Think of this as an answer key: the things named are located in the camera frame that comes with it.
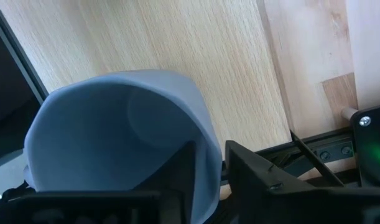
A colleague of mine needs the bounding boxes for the blue-grey mug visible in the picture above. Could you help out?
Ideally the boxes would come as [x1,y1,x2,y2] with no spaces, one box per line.
[22,68,225,224]

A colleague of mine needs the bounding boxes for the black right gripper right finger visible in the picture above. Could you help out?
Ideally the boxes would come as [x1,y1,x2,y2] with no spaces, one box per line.
[220,139,380,224]

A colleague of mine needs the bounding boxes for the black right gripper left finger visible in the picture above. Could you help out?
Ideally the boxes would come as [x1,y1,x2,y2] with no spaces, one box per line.
[134,141,197,224]

